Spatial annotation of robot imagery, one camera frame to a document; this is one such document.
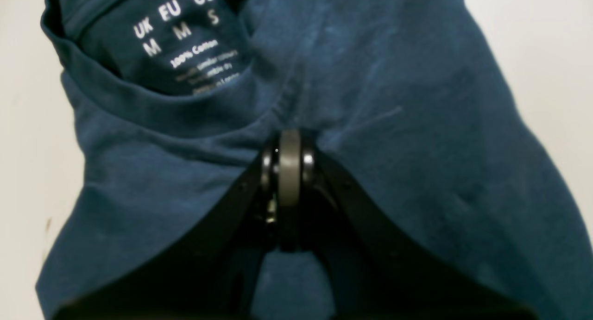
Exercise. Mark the blue T-shirt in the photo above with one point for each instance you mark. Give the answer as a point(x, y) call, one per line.
point(174, 98)

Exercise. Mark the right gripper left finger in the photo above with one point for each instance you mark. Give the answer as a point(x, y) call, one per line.
point(208, 274)

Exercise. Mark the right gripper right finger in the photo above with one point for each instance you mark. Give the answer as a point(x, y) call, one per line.
point(376, 271)

